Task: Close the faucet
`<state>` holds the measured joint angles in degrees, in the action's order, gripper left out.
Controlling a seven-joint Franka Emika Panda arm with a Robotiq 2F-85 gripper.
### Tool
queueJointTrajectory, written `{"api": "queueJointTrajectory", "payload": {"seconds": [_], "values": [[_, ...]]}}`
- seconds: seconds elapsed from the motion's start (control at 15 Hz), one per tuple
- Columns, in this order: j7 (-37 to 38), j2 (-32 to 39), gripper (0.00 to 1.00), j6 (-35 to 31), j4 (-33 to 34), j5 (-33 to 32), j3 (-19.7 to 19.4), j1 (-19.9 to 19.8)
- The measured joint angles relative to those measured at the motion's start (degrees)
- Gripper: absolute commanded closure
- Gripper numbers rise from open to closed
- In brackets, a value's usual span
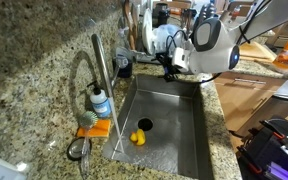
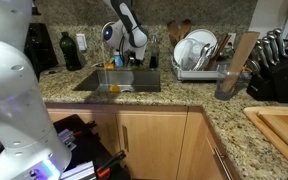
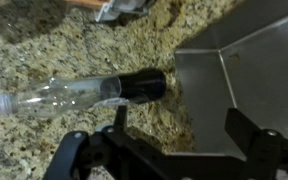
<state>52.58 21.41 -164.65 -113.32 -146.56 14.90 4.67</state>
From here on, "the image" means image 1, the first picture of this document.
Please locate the black mug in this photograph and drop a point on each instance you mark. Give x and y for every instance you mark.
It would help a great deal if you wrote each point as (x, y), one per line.
(160, 13)

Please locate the white plastic bowl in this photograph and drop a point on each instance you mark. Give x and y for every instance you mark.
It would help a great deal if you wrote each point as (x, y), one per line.
(166, 36)

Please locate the wooden kitchen utensils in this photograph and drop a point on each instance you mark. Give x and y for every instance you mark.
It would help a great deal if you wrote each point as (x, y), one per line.
(129, 23)

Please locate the black equipment cart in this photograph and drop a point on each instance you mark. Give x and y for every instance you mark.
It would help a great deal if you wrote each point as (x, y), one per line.
(274, 150)

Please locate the green bristle dish brush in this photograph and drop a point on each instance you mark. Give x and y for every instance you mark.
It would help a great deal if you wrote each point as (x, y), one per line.
(88, 119)

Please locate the white plastic box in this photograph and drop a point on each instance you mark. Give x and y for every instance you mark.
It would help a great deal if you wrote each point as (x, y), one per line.
(0, 168)

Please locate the stainless steel sink basin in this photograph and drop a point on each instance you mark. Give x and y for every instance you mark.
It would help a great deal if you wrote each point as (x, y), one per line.
(170, 110)

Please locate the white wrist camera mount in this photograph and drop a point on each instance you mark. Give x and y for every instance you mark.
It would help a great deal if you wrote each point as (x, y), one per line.
(181, 58)

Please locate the round metal sink strainer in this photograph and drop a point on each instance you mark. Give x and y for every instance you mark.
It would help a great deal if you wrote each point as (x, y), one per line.
(76, 149)

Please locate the orange kitchen sponge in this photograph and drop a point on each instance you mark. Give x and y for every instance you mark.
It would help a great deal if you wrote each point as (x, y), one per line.
(101, 129)

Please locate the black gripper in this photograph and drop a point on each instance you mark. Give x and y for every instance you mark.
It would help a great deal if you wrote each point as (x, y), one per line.
(169, 66)

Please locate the wooden cabinet drawer front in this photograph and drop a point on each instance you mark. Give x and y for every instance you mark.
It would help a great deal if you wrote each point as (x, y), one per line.
(247, 100)

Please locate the white plate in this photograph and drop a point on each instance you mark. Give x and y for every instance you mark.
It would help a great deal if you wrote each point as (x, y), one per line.
(147, 30)

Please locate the wooden cutting board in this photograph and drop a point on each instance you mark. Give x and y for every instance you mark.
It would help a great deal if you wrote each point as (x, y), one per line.
(254, 50)

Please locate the tall chrome gooseneck faucet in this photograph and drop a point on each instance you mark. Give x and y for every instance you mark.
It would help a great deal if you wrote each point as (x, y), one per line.
(100, 63)

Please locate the yellow rubber duck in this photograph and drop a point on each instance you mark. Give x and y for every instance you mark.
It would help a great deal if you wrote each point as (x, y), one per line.
(139, 137)

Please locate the dark blue cup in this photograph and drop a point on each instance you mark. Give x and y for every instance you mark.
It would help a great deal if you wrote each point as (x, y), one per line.
(126, 69)

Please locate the blue label soap pump bottle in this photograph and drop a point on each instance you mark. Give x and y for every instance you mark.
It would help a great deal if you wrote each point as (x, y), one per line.
(100, 104)

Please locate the round black sink drain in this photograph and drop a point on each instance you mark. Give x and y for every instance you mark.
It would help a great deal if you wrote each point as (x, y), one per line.
(145, 124)

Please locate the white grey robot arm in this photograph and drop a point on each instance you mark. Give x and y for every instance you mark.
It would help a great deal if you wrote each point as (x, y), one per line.
(217, 43)

